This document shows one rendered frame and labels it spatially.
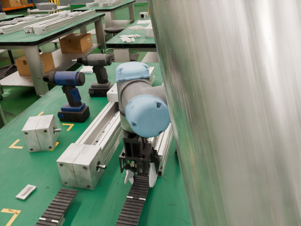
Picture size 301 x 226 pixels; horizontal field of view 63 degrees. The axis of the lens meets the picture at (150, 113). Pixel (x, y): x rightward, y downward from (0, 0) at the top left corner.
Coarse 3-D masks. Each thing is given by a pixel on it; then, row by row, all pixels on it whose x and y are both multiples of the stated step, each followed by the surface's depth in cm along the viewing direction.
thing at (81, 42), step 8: (64, 40) 428; (72, 40) 426; (80, 40) 426; (88, 40) 460; (64, 48) 434; (72, 48) 433; (80, 48) 431; (88, 48) 462; (24, 56) 344; (40, 56) 340; (48, 56) 352; (16, 64) 333; (24, 64) 330; (48, 64) 353; (24, 72) 336
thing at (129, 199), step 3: (129, 198) 65; (132, 198) 65; (135, 198) 65; (138, 198) 65; (141, 198) 65; (126, 201) 65; (129, 201) 64; (132, 201) 64; (135, 201) 64; (138, 201) 64; (141, 201) 64; (144, 201) 64
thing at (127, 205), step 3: (126, 204) 64; (129, 204) 64; (132, 204) 63; (135, 204) 63; (138, 204) 63; (141, 204) 63; (126, 207) 63; (129, 207) 63; (132, 207) 62; (135, 207) 62; (138, 207) 62; (141, 207) 62
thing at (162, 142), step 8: (168, 128) 85; (160, 136) 80; (168, 136) 82; (160, 144) 77; (168, 144) 84; (160, 152) 73; (168, 152) 85; (160, 160) 74; (160, 168) 75; (160, 176) 76
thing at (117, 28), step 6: (108, 30) 399; (114, 30) 397; (120, 30) 400; (108, 48) 439; (12, 60) 425; (114, 60) 430; (132, 60) 440; (6, 66) 427; (12, 66) 423; (6, 72) 409
